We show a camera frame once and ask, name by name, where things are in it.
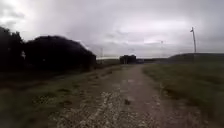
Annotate dark bushy trees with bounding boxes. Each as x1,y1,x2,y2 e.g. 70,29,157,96
0,26,98,73

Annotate gravel dirt track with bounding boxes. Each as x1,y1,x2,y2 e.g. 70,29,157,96
46,63,214,128

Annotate pale lamp pole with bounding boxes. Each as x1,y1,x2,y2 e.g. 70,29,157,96
189,26,198,54

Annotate dark low embankment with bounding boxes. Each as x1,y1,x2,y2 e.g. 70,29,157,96
143,52,224,64

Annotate dark tree clump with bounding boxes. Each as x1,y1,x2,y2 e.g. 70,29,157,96
119,54,137,65

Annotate grass verge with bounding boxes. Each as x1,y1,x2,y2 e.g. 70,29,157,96
0,64,124,128
142,60,224,128

